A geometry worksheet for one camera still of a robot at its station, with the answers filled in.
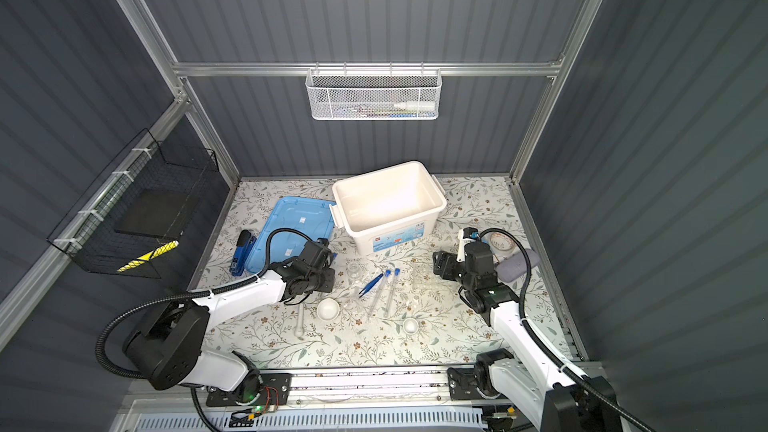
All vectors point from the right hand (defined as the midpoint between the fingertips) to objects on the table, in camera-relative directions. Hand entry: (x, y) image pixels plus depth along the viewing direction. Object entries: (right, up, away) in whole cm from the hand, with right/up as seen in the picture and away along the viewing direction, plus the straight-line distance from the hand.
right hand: (448, 258), depth 85 cm
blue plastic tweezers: (-23, -10, +7) cm, 26 cm away
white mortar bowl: (-35, -15, +2) cm, 38 cm away
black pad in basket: (-75, +13, -11) cm, 77 cm away
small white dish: (-11, -19, -2) cm, 22 cm away
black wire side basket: (-80, +9, -23) cm, 84 cm away
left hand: (-35, -7, +6) cm, 36 cm away
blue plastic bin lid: (-46, +11, +24) cm, 53 cm away
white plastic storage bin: (-18, +14, +28) cm, 36 cm away
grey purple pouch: (+22, -4, +7) cm, 24 cm away
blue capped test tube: (-20, -11, +6) cm, 23 cm away
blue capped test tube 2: (-15, -7, +9) cm, 18 cm away
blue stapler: (-65, +1, +13) cm, 66 cm away
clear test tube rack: (-7, -11, +6) cm, 14 cm away
